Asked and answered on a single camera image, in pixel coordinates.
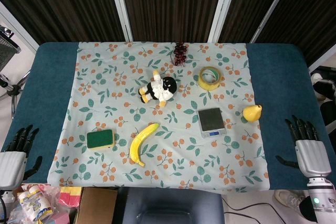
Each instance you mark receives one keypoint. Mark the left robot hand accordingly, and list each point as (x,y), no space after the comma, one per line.
(10,155)

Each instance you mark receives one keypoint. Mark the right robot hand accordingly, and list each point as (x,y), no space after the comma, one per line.
(309,153)

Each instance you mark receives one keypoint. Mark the yellow pear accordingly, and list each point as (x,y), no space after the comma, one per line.
(252,113)

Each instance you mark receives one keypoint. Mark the grey digital scale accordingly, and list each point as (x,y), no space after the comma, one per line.
(211,122)

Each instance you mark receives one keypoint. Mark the white sneaker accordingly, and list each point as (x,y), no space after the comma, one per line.
(288,199)

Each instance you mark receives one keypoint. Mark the bag of bottles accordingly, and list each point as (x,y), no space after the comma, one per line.
(35,203)

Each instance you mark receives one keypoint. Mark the black case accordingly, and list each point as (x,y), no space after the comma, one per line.
(324,85)

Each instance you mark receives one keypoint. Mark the pink sticky note block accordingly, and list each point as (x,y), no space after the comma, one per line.
(69,196)

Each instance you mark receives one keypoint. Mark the teal table cover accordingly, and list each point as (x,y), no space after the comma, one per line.
(47,90)

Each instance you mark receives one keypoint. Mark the green yellow sponge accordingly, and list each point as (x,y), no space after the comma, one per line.
(101,140)

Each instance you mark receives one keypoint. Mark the metal office chair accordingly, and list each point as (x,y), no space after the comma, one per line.
(8,58)

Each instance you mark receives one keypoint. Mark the brown cardboard box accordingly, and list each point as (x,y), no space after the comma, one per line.
(95,205)

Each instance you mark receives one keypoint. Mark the yellow tape roll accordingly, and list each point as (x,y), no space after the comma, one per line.
(210,77)

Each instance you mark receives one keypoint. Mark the yellow banana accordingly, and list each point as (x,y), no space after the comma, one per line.
(143,142)

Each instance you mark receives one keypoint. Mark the floral tablecloth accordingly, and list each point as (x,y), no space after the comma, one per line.
(162,155)

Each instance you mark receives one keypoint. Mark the dark blue chair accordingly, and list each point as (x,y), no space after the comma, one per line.
(170,205)

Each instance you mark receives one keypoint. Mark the black white plush doll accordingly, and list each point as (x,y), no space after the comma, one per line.
(158,87)

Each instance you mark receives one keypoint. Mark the dark red grape bunch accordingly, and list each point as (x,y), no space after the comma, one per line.
(179,53)

